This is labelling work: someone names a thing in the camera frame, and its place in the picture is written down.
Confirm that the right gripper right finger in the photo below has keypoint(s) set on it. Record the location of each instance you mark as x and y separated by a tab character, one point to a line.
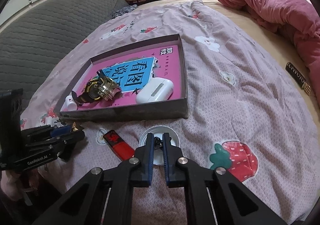
213	196

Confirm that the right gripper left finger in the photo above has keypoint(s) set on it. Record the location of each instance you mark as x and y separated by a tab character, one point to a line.
104	196

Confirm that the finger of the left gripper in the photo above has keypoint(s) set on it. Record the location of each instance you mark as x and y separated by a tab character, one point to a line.
62	143
45	132

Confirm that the red black lighter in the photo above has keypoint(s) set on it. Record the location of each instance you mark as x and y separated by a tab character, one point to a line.
120	148

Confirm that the white plastic bottle cap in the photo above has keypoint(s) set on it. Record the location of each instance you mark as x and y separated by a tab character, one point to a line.
158	132

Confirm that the person's left hand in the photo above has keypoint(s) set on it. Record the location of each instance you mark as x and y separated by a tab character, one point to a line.
11	184

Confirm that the brass door knob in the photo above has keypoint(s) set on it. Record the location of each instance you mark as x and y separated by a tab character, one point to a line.
108	89

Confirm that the pink printed bed sheet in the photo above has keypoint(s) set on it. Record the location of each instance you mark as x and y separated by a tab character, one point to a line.
241	101

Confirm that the grey quilted headboard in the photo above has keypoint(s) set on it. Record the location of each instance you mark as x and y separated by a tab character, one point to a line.
33	44

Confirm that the pink and blue book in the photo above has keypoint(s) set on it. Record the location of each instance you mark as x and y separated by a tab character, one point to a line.
132	71

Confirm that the dark cardboard box tray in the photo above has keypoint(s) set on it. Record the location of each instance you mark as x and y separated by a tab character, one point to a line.
157	110

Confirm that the white earbuds case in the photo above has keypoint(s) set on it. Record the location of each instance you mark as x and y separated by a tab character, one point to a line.
156	90

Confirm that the black gold label box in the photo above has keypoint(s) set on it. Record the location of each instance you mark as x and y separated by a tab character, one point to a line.
298	77

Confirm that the dark patterned cloth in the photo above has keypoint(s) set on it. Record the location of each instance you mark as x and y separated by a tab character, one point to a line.
124	10

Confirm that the pink crumpled quilt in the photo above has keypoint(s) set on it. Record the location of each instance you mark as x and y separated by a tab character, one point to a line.
295	20

